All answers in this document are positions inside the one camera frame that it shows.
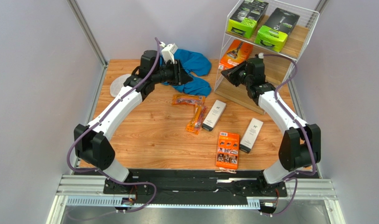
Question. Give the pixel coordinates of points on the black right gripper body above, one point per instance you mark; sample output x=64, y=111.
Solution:
x=239, y=76

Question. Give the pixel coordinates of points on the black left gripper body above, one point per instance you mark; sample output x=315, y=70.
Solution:
x=168, y=73

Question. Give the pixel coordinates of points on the orange Gillette Fusion5 box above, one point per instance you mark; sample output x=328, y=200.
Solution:
x=236, y=53

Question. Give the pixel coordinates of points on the black green Gillette Labs box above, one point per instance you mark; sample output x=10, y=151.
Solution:
x=273, y=34

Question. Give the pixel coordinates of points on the orange razor box back side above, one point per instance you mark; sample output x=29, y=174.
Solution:
x=227, y=153

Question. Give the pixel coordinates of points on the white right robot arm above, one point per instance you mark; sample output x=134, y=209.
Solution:
x=301, y=143

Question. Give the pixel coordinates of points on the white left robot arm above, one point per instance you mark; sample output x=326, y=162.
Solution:
x=92, y=141

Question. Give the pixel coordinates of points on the black green box on shelf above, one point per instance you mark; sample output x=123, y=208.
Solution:
x=245, y=19

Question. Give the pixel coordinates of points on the blue cloth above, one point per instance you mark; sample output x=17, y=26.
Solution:
x=197, y=66

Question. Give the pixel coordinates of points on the orange razor bag horizontal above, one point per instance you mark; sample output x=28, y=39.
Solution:
x=183, y=99

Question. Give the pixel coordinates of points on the white tall box near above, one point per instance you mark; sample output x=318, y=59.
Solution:
x=214, y=115

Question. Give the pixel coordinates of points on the white tall box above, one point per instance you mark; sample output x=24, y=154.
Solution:
x=214, y=115
x=249, y=137

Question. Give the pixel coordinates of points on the orange razor bag vertical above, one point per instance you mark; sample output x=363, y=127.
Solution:
x=194, y=125

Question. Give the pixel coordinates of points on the white mesh laundry bag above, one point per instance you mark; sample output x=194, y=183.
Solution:
x=117, y=84

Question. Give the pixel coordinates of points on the white tall box far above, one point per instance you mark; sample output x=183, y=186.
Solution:
x=249, y=137

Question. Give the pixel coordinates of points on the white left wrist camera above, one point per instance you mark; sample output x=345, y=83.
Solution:
x=168, y=51

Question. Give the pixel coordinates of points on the white wire wooden shelf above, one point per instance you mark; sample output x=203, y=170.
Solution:
x=277, y=65

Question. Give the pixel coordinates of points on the black mounting rail base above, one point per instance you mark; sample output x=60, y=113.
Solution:
x=192, y=189

